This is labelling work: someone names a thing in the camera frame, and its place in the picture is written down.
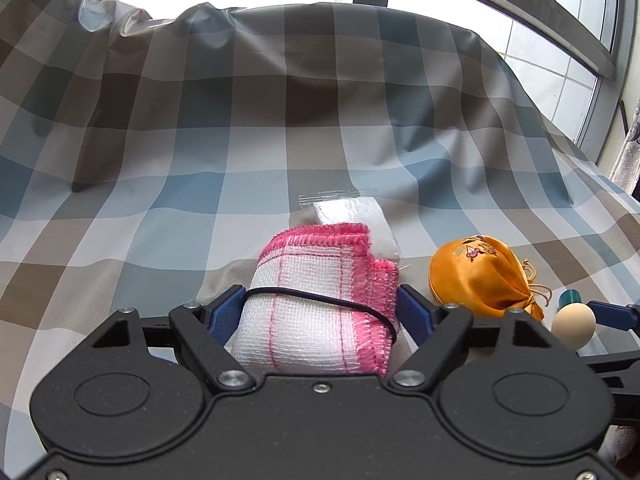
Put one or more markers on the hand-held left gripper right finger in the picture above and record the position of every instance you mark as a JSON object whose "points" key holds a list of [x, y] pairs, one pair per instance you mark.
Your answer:
{"points": [[412, 312]]}

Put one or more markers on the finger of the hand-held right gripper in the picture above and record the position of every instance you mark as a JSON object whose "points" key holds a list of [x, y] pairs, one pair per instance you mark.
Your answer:
{"points": [[612, 316], [620, 367]]}

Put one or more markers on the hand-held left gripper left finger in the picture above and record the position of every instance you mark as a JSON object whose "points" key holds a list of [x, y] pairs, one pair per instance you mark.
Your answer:
{"points": [[225, 315]]}

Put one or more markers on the pink-edged white dishcloth roll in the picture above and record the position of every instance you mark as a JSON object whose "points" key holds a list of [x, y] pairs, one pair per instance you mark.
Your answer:
{"points": [[310, 320]]}

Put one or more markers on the clear plastic bag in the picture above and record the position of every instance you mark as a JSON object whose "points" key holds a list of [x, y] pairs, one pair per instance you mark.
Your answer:
{"points": [[345, 210]]}

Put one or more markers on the plaid cloth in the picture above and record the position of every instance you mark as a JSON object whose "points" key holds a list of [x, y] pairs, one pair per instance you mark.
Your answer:
{"points": [[200, 160]]}

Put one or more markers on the patterned curtain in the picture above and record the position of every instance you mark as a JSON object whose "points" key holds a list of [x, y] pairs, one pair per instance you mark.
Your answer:
{"points": [[627, 155]]}

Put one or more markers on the window frame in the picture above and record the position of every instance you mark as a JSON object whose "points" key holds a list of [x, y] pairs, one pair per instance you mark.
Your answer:
{"points": [[500, 10]]}

